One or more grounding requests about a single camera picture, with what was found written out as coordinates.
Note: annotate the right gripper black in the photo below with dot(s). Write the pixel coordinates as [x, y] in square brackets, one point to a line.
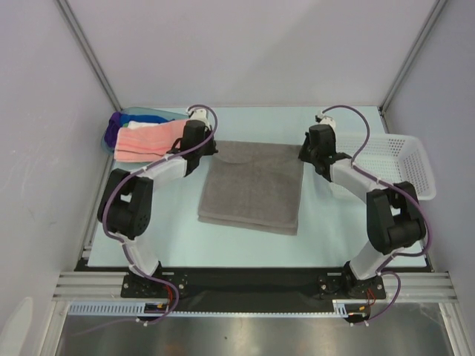
[306, 153]

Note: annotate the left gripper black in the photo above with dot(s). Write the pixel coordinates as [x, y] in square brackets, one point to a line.
[211, 149]

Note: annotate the pink striped towel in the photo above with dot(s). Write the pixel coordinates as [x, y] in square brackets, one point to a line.
[147, 143]

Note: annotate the grey terry towel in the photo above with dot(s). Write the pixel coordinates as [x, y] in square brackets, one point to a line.
[253, 185]

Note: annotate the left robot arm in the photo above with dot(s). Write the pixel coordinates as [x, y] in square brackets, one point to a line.
[125, 208]

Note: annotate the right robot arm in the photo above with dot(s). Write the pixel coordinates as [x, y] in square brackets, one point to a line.
[394, 220]

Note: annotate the translucent blue towel tray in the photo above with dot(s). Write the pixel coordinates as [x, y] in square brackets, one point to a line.
[150, 111]

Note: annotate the white towel in tray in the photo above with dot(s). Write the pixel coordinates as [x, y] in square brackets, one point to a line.
[135, 125]

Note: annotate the blue towel in tray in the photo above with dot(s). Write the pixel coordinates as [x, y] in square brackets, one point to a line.
[149, 119]

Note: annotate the white perforated plastic basket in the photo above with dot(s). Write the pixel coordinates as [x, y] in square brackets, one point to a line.
[393, 158]

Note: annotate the purple towel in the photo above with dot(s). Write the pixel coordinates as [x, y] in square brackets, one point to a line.
[110, 135]

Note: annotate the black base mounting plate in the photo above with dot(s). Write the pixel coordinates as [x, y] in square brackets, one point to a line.
[266, 290]

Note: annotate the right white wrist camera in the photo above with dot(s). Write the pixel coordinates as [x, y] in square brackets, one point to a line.
[323, 119]

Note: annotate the slotted white cable duct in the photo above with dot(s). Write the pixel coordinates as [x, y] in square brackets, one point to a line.
[143, 309]

